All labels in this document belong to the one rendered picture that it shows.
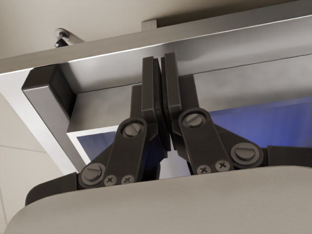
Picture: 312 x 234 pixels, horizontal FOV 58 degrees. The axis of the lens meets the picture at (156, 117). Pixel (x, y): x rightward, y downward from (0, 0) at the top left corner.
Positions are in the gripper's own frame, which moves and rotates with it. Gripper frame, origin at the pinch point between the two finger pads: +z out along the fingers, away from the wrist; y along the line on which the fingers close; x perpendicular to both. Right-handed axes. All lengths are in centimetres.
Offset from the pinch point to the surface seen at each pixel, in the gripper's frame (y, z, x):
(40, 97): -7.2, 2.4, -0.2
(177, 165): -0.8, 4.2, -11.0
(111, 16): -23, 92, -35
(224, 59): 3.6, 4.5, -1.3
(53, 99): -6.6, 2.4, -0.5
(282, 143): 7.7, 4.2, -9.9
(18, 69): -8.9, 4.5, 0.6
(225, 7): 19, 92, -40
